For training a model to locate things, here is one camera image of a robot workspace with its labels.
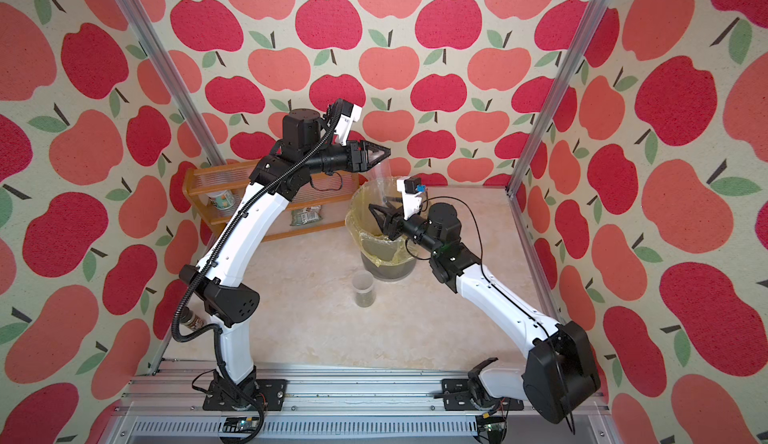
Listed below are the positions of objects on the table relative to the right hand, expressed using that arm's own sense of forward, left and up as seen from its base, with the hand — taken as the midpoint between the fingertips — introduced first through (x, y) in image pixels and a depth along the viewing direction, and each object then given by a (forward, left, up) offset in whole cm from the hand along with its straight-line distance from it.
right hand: (379, 208), depth 72 cm
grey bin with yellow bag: (-5, -1, -15) cm, 16 cm away
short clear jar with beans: (-11, +4, -22) cm, 25 cm away
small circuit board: (-44, +30, -34) cm, 63 cm away
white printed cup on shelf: (+11, +52, -13) cm, 54 cm away
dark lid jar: (-23, +50, -25) cm, 60 cm away
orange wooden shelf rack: (+8, +50, -7) cm, 51 cm away
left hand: (+5, -2, +12) cm, 13 cm away
